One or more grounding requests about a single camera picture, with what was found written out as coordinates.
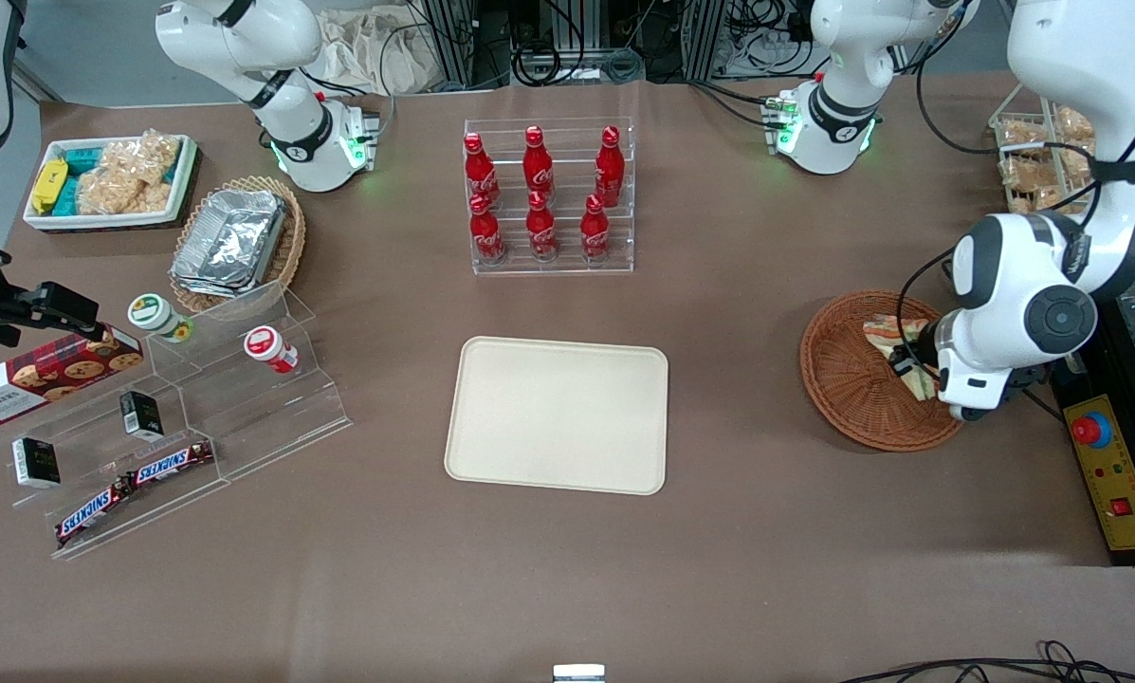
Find snickers chocolate bar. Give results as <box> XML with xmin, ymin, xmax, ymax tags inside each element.
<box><xmin>55</xmin><ymin>477</ymin><xmax>135</xmax><ymax>548</ymax></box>
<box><xmin>127</xmin><ymin>439</ymin><xmax>215</xmax><ymax>488</ymax></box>

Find clear rice cracker bag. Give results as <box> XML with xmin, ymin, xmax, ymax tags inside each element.
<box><xmin>102</xmin><ymin>130</ymin><xmax>182</xmax><ymax>187</ymax></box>
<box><xmin>76</xmin><ymin>167</ymin><xmax>173</xmax><ymax>216</ymax></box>

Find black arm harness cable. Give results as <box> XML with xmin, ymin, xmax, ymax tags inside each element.
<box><xmin>892</xmin><ymin>0</ymin><xmax>1135</xmax><ymax>354</ymax></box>

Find small black box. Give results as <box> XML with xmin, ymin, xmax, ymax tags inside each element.
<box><xmin>119</xmin><ymin>390</ymin><xmax>165</xmax><ymax>443</ymax></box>
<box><xmin>12</xmin><ymin>437</ymin><xmax>63</xmax><ymax>489</ymax></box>

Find black yellow control box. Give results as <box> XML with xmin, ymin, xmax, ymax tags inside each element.
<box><xmin>1049</xmin><ymin>275</ymin><xmax>1135</xmax><ymax>567</ymax></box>

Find aluminium frame post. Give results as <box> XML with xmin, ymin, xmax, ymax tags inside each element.
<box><xmin>688</xmin><ymin>0</ymin><xmax>731</xmax><ymax>83</ymax></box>
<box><xmin>425</xmin><ymin>0</ymin><xmax>513</xmax><ymax>92</ymax></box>

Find aluminium foil container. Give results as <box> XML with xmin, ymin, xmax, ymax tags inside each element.
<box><xmin>171</xmin><ymin>258</ymin><xmax>280</xmax><ymax>300</ymax></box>
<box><xmin>173</xmin><ymin>188</ymin><xmax>289</xmax><ymax>286</ymax></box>

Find red lid white cup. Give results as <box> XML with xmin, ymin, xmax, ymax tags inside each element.
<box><xmin>244</xmin><ymin>325</ymin><xmax>299</xmax><ymax>374</ymax></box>

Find white wire basket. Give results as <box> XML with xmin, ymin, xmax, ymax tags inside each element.
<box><xmin>989</xmin><ymin>81</ymin><xmax>1135</xmax><ymax>229</ymax></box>

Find oval tan wicker basket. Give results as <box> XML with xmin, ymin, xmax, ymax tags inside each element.
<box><xmin>169</xmin><ymin>175</ymin><xmax>307</xmax><ymax>315</ymax></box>

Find yellow snack packet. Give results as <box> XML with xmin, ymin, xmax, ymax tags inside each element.
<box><xmin>31</xmin><ymin>158</ymin><xmax>68</xmax><ymax>215</ymax></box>

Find red tartan cookie box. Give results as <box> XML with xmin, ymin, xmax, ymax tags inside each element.
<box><xmin>0</xmin><ymin>325</ymin><xmax>145</xmax><ymax>428</ymax></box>

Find red emergency stop button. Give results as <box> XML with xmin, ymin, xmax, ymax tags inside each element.
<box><xmin>1071</xmin><ymin>413</ymin><xmax>1114</xmax><ymax>450</ymax></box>

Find clear acrylic bottle rack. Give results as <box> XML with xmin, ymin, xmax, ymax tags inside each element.
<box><xmin>463</xmin><ymin>117</ymin><xmax>636</xmax><ymax>277</ymax></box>

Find red cola bottle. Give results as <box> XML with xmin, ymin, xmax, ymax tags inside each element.
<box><xmin>469</xmin><ymin>194</ymin><xmax>506</xmax><ymax>266</ymax></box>
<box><xmin>526</xmin><ymin>191</ymin><xmax>559</xmax><ymax>263</ymax></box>
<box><xmin>580</xmin><ymin>194</ymin><xmax>612</xmax><ymax>263</ymax></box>
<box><xmin>595</xmin><ymin>125</ymin><xmax>626</xmax><ymax>208</ymax></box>
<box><xmin>522</xmin><ymin>124</ymin><xmax>556</xmax><ymax>205</ymax></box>
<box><xmin>463</xmin><ymin>132</ymin><xmax>502</xmax><ymax>210</ymax></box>

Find beige rectangular tray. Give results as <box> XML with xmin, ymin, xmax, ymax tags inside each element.
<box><xmin>444</xmin><ymin>336</ymin><xmax>670</xmax><ymax>496</ymax></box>

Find white rectangular bin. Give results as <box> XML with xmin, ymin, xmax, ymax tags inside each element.
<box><xmin>23</xmin><ymin>134</ymin><xmax>200</xmax><ymax>233</ymax></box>

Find black coiled cable bundle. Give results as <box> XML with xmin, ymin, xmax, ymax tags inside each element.
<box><xmin>512</xmin><ymin>38</ymin><xmax>646</xmax><ymax>88</ymax></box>

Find round brown wicker basket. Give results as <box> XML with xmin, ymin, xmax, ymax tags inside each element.
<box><xmin>800</xmin><ymin>290</ymin><xmax>968</xmax><ymax>452</ymax></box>

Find triangle sandwich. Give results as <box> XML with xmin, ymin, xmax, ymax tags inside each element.
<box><xmin>861</xmin><ymin>316</ymin><xmax>938</xmax><ymax>402</ymax></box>

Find green lid white cup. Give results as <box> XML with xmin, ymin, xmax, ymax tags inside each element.
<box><xmin>128</xmin><ymin>293</ymin><xmax>194</xmax><ymax>344</ymax></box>

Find black base cables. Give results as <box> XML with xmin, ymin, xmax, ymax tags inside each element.
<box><xmin>688</xmin><ymin>78</ymin><xmax>788</xmax><ymax>132</ymax></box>
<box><xmin>300</xmin><ymin>19</ymin><xmax>435</xmax><ymax>145</ymax></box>

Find black floor cables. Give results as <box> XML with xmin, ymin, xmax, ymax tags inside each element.
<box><xmin>837</xmin><ymin>640</ymin><xmax>1135</xmax><ymax>683</ymax></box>

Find clear acrylic stepped stand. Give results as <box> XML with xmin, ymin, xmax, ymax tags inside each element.
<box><xmin>0</xmin><ymin>282</ymin><xmax>353</xmax><ymax>561</ymax></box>

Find beige cloth bag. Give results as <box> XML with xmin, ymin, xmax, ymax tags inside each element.
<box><xmin>313</xmin><ymin>8</ymin><xmax>437</xmax><ymax>96</ymax></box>

